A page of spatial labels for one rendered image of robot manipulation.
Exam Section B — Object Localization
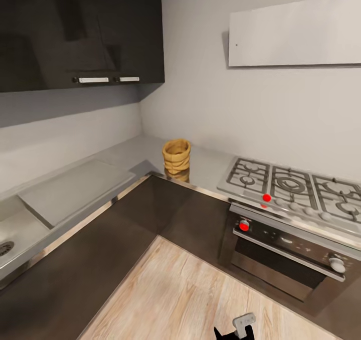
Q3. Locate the popcorn bag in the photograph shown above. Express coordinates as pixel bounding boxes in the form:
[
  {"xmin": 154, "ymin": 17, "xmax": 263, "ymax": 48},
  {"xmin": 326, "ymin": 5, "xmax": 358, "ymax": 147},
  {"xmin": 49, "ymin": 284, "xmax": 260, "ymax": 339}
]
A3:
[{"xmin": 162, "ymin": 139, "xmax": 191, "ymax": 174}]

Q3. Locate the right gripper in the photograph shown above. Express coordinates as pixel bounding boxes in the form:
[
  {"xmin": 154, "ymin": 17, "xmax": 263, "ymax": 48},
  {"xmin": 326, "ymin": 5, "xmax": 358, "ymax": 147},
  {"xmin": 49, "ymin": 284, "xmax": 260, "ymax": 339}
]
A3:
[{"xmin": 214, "ymin": 325, "xmax": 255, "ymax": 340}]

